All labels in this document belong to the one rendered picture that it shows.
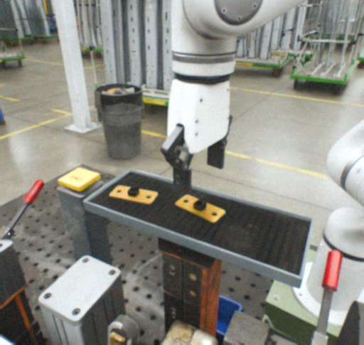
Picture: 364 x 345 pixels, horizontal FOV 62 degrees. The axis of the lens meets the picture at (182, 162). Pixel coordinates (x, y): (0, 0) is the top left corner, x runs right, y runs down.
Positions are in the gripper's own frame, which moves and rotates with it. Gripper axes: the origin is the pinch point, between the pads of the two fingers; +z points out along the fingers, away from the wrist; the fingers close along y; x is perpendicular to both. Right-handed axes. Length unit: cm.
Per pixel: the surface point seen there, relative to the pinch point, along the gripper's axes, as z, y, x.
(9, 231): 16.3, 19.5, -32.3
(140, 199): 6.9, 4.6, -9.5
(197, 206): 6.2, 0.8, 0.3
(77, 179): 7.2, 7.2, -24.7
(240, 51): 78, -668, -347
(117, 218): 7.5, 10.2, -9.3
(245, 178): 124, -197, -82
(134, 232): 53, -24, -46
